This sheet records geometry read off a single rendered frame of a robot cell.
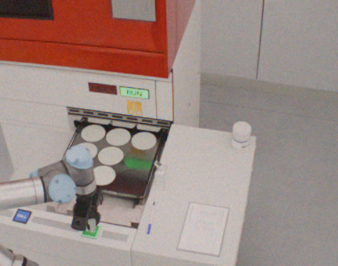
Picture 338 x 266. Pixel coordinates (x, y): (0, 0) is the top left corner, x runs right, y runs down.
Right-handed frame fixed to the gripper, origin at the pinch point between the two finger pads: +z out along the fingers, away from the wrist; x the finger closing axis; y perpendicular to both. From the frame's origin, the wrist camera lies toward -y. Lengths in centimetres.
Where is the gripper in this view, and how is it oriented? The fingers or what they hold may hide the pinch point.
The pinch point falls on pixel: (89, 230)
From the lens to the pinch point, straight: 185.2
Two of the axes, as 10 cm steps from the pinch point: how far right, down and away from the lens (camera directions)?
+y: 2.7, -6.8, 6.8
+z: 0.7, 7.1, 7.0
